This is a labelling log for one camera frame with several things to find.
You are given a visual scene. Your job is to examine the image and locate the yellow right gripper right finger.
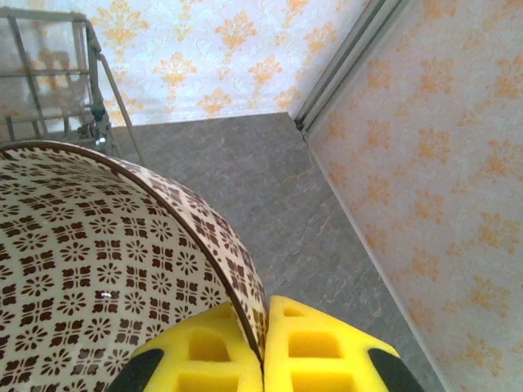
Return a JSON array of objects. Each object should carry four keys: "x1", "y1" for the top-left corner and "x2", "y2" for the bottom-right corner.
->
[{"x1": 264, "y1": 294, "x2": 427, "y2": 392}]

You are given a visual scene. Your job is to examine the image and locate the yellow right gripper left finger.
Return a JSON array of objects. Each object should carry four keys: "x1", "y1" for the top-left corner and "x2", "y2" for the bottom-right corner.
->
[{"x1": 106, "y1": 301, "x2": 263, "y2": 392}]

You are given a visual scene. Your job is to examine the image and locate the brown flower patterned bowl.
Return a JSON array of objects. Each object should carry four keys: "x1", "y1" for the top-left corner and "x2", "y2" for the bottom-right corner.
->
[{"x1": 0, "y1": 140, "x2": 271, "y2": 392}]

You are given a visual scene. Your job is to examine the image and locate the metal wire dish rack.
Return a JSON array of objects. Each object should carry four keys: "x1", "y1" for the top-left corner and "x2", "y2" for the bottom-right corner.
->
[{"x1": 0, "y1": 6, "x2": 145, "y2": 165}]

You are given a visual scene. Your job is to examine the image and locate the aluminium frame post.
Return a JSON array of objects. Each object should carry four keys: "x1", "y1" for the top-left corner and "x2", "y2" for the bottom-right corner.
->
[{"x1": 293, "y1": 0, "x2": 412, "y2": 135}]

